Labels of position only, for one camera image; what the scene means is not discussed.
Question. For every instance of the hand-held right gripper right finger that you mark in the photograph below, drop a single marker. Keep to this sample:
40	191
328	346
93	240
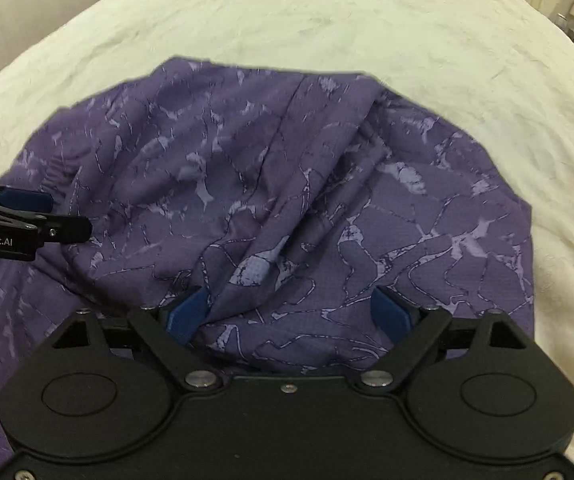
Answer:
389	315

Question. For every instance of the purple patterned hooded jacket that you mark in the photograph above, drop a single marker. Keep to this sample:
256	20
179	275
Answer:
267	185

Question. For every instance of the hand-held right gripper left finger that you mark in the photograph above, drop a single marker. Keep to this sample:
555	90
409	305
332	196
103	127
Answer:
187	317

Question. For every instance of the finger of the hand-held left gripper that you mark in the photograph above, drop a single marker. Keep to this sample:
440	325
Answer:
22	200
62	230

